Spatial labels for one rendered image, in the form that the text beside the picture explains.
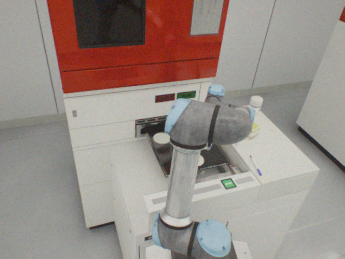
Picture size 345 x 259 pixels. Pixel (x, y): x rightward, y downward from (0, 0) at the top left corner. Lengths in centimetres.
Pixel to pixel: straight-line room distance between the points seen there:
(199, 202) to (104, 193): 90
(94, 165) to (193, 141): 111
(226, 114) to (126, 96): 88
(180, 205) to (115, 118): 84
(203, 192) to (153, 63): 67
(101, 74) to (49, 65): 169
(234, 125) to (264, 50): 311
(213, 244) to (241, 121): 41
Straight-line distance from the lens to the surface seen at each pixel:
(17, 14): 299
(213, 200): 140
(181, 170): 93
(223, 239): 105
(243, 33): 365
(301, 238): 264
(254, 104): 191
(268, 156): 165
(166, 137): 173
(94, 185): 201
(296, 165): 166
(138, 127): 175
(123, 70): 150
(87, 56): 144
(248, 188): 146
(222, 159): 165
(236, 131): 86
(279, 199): 170
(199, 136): 86
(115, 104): 165
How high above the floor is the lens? 199
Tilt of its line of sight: 38 degrees down
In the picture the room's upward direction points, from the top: 5 degrees clockwise
